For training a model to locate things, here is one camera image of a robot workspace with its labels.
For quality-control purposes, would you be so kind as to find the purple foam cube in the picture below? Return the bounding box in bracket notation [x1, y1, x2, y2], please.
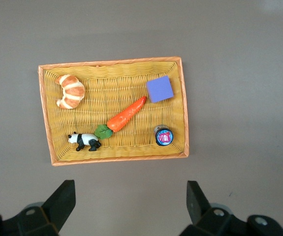
[145, 75, 174, 104]

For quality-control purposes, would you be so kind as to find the orange wicker tray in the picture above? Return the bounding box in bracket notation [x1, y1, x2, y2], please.
[37, 57, 189, 168]

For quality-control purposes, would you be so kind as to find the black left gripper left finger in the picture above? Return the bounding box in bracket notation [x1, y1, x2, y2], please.
[0, 179, 77, 236]

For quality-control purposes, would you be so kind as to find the brown table cover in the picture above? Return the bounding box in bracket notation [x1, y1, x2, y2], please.
[0, 0, 283, 236]

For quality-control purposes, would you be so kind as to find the orange toy carrot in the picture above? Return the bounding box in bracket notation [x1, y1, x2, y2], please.
[94, 95, 148, 141]

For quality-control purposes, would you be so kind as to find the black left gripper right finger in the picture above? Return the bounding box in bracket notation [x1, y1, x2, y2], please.
[179, 180, 283, 236]

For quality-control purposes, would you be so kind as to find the toy panda figure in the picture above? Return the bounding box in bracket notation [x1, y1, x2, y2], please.
[67, 131, 102, 152]

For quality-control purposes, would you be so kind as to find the toy croissant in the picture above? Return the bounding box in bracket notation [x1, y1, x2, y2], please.
[55, 74, 86, 110]

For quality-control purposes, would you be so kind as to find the small jar with printed lid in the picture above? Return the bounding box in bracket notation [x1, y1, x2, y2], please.
[154, 124, 175, 147]

